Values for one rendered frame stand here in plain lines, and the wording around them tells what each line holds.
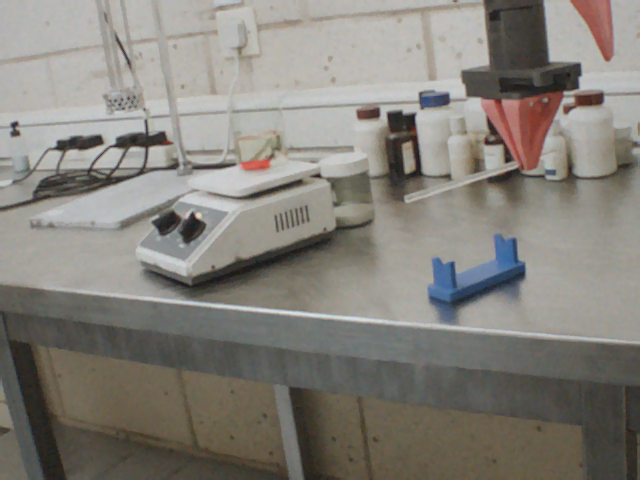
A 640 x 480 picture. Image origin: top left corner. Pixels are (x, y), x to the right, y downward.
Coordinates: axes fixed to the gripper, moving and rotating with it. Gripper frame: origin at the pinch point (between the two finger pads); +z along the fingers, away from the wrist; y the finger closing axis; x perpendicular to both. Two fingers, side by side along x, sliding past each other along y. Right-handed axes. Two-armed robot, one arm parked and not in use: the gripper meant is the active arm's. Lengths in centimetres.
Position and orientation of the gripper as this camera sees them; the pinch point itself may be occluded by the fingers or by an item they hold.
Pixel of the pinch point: (527, 161)
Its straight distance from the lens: 89.6
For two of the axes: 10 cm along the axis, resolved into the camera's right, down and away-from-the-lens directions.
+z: 1.3, 9.6, 2.6
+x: -8.1, 2.5, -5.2
